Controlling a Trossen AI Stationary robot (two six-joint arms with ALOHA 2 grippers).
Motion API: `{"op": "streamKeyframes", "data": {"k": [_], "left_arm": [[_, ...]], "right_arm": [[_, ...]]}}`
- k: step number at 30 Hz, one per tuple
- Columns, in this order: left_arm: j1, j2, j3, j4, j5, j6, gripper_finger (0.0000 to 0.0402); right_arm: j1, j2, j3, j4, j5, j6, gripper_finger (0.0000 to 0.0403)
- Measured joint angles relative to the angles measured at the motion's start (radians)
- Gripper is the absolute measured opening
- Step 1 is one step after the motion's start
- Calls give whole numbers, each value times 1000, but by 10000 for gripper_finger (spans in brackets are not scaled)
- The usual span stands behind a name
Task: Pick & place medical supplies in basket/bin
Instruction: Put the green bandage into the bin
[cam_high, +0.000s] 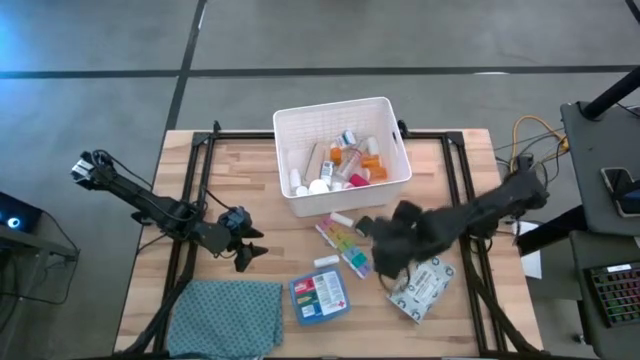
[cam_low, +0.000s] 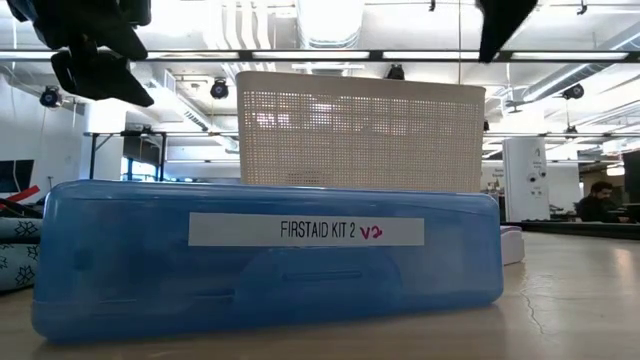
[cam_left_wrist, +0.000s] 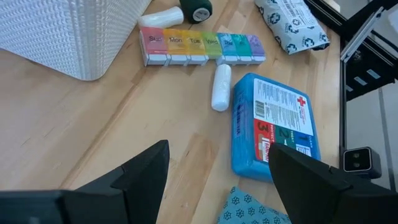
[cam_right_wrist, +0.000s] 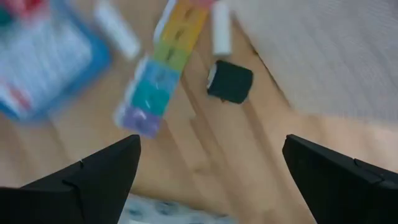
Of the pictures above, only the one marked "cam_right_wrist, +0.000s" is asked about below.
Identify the white plastic basket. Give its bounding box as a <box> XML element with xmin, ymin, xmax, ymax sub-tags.
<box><xmin>223</xmin><ymin>0</ymin><xmax>398</xmax><ymax>125</ymax></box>

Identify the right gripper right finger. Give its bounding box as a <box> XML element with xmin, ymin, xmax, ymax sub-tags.
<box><xmin>282</xmin><ymin>134</ymin><xmax>398</xmax><ymax>224</ymax></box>

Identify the black bandage roll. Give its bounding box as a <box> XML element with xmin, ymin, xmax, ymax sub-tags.
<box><xmin>206</xmin><ymin>60</ymin><xmax>254</xmax><ymax>105</ymax></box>

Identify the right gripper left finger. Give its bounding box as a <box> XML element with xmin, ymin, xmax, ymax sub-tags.
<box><xmin>0</xmin><ymin>134</ymin><xmax>142</xmax><ymax>224</ymax></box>

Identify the rainbow pill organizer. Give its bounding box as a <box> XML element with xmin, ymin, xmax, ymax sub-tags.
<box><xmin>113</xmin><ymin>0</ymin><xmax>218</xmax><ymax>140</ymax></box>

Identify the grey patterned packet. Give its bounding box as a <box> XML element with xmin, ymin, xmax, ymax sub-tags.
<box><xmin>118</xmin><ymin>194</ymin><xmax>240</xmax><ymax>224</ymax></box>

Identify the blue first aid kit case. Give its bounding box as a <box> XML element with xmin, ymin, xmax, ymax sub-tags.
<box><xmin>0</xmin><ymin>0</ymin><xmax>113</xmax><ymax>122</ymax></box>

